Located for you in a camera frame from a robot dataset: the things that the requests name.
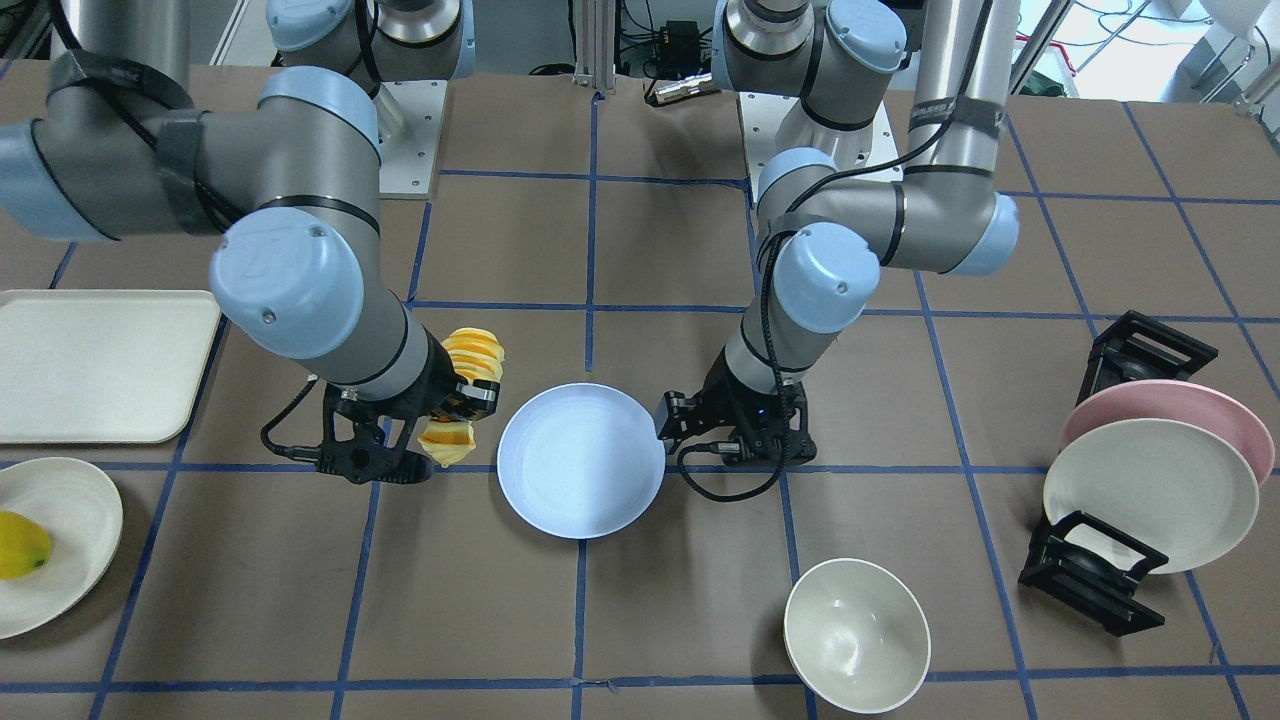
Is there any white rectangular tray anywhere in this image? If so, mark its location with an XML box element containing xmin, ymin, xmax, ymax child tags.
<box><xmin>1</xmin><ymin>290</ymin><xmax>221</xmax><ymax>445</ymax></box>

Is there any blue plate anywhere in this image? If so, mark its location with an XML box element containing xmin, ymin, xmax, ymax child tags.
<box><xmin>495</xmin><ymin>383</ymin><xmax>666</xmax><ymax>539</ymax></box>

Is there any white plate with lemon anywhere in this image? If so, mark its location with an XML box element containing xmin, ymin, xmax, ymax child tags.
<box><xmin>1</xmin><ymin>457</ymin><xmax>124</xmax><ymax>639</ymax></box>

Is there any pink plate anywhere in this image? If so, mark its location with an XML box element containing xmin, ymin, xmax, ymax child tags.
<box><xmin>1059</xmin><ymin>379</ymin><xmax>1276</xmax><ymax>486</ymax></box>

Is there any striped bread loaf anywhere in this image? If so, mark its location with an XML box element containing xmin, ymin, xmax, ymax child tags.
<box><xmin>419</xmin><ymin>327</ymin><xmax>506</xmax><ymax>468</ymax></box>

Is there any yellow lemon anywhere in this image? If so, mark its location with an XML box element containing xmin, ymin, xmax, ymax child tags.
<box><xmin>1</xmin><ymin>511</ymin><xmax>52</xmax><ymax>580</ymax></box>

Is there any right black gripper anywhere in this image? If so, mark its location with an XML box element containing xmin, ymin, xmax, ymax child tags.
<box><xmin>390</xmin><ymin>336</ymin><xmax>500</xmax><ymax>421</ymax></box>

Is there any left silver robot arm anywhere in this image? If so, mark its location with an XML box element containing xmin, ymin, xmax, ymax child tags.
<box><xmin>655</xmin><ymin>1</ymin><xmax>1019</xmax><ymax>466</ymax></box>

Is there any aluminium frame post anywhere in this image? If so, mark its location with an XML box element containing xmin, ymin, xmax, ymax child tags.
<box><xmin>570</xmin><ymin>0</ymin><xmax>620</xmax><ymax>96</ymax></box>

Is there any black dish rack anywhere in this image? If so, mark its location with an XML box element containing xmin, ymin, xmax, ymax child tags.
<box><xmin>1019</xmin><ymin>309</ymin><xmax>1219</xmax><ymax>637</ymax></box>

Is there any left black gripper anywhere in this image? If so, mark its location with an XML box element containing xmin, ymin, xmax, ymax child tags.
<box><xmin>655</xmin><ymin>354</ymin><xmax>817</xmax><ymax>466</ymax></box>

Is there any cream plate in rack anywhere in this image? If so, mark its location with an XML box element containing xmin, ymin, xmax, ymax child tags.
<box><xmin>1043</xmin><ymin>418</ymin><xmax>1260</xmax><ymax>574</ymax></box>

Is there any cream bowl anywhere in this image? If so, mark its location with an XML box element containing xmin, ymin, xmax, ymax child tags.
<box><xmin>782</xmin><ymin>559</ymin><xmax>932</xmax><ymax>715</ymax></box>

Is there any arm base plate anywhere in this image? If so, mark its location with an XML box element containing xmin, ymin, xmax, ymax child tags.
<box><xmin>375</xmin><ymin>79</ymin><xmax>449</xmax><ymax>200</ymax></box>
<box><xmin>739</xmin><ymin>94</ymin><xmax>900</xmax><ymax>196</ymax></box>

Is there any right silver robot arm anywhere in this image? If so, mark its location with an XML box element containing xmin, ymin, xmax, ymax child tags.
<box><xmin>3</xmin><ymin>1</ymin><xmax>498</xmax><ymax>420</ymax></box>

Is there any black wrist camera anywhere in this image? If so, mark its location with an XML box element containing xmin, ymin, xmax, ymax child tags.
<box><xmin>314</xmin><ymin>384</ymin><xmax>434</xmax><ymax>486</ymax></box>

